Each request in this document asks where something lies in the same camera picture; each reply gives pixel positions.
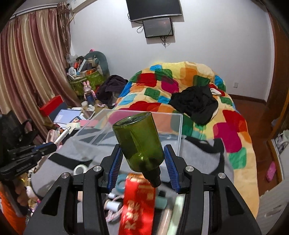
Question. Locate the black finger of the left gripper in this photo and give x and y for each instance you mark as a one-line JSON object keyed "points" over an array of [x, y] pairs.
{"points": [[46, 149]]}

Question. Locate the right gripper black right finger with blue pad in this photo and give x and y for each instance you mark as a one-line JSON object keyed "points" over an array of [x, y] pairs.
{"points": [[228, 212]]}

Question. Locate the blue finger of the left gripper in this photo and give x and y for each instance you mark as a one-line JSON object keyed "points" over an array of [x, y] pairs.
{"points": [[36, 147]]}

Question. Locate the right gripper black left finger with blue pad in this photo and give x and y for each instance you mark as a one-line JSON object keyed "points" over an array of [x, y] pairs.
{"points": [[57, 213]]}

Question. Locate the white marker pen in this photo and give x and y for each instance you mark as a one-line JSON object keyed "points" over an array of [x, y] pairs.
{"points": [[62, 136]]}

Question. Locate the white tape roll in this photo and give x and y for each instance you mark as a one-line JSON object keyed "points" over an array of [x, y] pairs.
{"points": [[80, 169]]}

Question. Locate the red paper packet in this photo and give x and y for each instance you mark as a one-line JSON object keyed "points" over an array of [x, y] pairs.
{"points": [[138, 206]]}

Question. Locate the green glass bottle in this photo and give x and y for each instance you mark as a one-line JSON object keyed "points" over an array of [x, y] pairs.
{"points": [[141, 146]]}

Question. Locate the purple spray bottle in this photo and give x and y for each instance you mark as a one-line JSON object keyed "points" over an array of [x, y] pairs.
{"points": [[113, 205]]}

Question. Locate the person's left hand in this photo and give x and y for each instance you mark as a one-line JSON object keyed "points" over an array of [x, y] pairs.
{"points": [[22, 198]]}

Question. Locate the pink pouch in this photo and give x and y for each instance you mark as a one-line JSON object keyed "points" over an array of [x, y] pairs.
{"points": [[52, 136]]}

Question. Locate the red box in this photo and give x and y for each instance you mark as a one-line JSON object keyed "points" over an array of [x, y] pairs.
{"points": [[50, 106]]}

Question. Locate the blue white book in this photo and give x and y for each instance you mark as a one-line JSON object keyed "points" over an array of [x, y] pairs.
{"points": [[66, 116]]}

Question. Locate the orange jacket sleeve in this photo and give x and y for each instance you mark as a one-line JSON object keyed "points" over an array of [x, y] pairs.
{"points": [[18, 223]]}

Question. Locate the clear plastic storage box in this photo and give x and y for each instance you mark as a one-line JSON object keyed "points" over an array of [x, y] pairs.
{"points": [[96, 139]]}

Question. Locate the pink slipper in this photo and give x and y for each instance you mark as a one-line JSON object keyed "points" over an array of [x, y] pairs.
{"points": [[271, 171]]}

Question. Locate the teal small container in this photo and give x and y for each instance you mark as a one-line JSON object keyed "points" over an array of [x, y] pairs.
{"points": [[161, 200]]}

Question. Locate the pink rabbit doll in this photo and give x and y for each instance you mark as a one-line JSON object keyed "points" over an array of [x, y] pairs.
{"points": [[89, 94]]}

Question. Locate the dark purple clothes pile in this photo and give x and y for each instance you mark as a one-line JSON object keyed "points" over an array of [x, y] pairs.
{"points": [[110, 90]]}

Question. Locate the green storage basket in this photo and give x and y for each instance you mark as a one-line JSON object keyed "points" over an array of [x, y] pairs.
{"points": [[95, 79]]}

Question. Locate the striped pink curtain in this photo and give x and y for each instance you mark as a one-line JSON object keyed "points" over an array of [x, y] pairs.
{"points": [[34, 47]]}

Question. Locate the grey green plush cushion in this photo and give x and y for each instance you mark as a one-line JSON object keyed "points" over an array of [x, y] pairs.
{"points": [[99, 62]]}

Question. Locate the black clothes on bed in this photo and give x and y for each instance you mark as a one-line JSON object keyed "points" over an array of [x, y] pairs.
{"points": [[197, 102]]}

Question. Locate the colourful patchwork duvet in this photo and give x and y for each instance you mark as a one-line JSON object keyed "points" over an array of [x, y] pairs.
{"points": [[150, 90]]}

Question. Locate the wall socket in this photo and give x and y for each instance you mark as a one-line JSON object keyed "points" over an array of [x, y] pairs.
{"points": [[235, 84]]}

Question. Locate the large wall television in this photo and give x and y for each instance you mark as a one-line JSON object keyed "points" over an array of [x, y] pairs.
{"points": [[146, 9]]}

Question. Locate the small wall monitor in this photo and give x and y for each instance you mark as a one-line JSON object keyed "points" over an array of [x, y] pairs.
{"points": [[158, 27]]}

